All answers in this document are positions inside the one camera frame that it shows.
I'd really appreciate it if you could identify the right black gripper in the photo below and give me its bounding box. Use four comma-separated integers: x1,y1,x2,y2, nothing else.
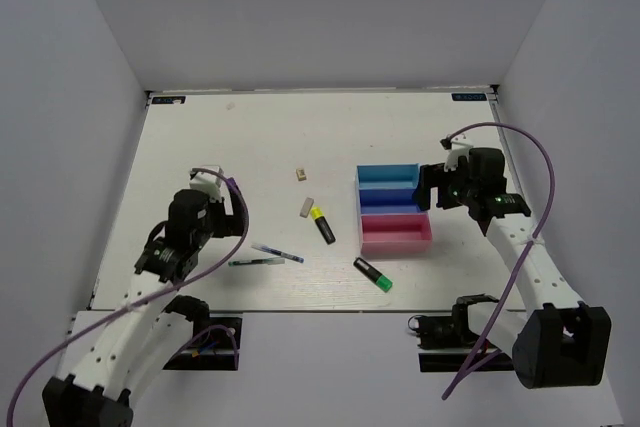
411,157,477,211

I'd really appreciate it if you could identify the green pen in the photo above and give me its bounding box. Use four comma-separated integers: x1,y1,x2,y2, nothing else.
228,257,285,266

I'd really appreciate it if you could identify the blue pen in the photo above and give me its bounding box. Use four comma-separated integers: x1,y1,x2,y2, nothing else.
251,243,304,264

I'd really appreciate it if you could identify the white eraser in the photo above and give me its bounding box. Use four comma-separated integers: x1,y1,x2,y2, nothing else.
299,197,314,218

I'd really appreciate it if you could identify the small beige sharpener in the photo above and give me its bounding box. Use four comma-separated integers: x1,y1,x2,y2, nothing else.
295,168,307,181

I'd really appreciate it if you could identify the yellow highlighter marker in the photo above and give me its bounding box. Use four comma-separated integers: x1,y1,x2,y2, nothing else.
310,207,336,245

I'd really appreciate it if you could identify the green highlighter marker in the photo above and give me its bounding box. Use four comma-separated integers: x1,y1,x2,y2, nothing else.
353,257,393,292

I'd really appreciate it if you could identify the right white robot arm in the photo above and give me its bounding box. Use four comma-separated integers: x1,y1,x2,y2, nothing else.
413,148,611,389

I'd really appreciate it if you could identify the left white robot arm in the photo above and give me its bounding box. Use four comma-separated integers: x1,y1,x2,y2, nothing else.
42,179,248,426

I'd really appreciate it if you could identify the dark blue tray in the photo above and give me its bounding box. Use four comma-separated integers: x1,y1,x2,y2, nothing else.
357,187,421,215

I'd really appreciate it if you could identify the pink tray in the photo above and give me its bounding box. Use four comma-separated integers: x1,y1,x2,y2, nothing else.
360,213,432,257

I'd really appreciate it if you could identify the light blue tray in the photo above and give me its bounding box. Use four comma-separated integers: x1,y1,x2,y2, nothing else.
356,164,419,189

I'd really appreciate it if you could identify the right blue table label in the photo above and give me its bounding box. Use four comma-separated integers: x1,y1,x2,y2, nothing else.
451,92,487,102

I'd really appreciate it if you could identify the blue table label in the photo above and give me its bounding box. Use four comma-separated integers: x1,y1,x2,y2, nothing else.
451,92,487,102
151,96,186,105

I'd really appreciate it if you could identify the left blue table label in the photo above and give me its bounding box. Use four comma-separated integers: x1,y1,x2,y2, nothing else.
151,96,186,105

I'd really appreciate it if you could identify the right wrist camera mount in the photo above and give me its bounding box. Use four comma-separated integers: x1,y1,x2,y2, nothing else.
440,133,474,172

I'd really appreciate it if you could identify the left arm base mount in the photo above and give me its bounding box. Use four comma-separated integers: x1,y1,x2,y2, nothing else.
164,314,243,372

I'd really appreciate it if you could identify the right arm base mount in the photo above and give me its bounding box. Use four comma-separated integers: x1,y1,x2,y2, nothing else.
407,294,498,373

